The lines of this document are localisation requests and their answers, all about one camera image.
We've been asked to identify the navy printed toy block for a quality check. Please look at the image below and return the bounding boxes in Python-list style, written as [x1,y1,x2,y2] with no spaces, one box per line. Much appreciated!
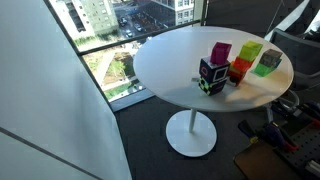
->
[198,56,232,85]

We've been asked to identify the dark window frame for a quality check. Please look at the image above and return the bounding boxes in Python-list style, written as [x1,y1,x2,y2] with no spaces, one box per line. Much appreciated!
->
[43,0,209,113]

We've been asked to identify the checker patterned toy block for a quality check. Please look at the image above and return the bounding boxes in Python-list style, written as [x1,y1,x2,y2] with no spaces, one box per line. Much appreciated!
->
[198,75,229,97]

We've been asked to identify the grey office chair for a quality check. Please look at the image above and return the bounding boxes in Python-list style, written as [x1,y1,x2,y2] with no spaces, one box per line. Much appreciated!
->
[266,28,320,124]

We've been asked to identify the yellow toy block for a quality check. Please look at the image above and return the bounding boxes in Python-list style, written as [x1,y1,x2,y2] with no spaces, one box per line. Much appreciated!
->
[238,40,264,63]

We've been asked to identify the orange toy block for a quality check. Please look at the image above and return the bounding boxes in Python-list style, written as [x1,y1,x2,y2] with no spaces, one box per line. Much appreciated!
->
[232,56,256,74]

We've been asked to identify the purple red printed block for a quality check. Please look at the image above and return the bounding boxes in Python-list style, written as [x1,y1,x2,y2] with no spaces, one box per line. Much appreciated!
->
[227,62,248,88]

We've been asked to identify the dark clamp with red tip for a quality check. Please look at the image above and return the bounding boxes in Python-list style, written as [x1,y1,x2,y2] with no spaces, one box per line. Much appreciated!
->
[237,119,300,153]

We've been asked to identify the black perforated tool board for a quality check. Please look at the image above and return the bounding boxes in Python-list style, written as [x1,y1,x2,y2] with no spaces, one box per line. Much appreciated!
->
[274,122,320,180]

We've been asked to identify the dark bar clamp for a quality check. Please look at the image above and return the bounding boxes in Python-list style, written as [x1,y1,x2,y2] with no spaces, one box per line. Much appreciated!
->
[297,101,320,128]

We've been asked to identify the green toy block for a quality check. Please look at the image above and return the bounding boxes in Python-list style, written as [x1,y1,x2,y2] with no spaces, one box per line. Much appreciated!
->
[253,62,278,78]

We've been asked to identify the magenta toy block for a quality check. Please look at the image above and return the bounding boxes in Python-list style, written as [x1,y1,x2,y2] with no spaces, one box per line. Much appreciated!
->
[209,41,233,66]

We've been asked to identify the round white pedestal table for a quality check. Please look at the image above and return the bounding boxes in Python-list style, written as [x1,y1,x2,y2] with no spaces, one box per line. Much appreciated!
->
[132,25,295,158]

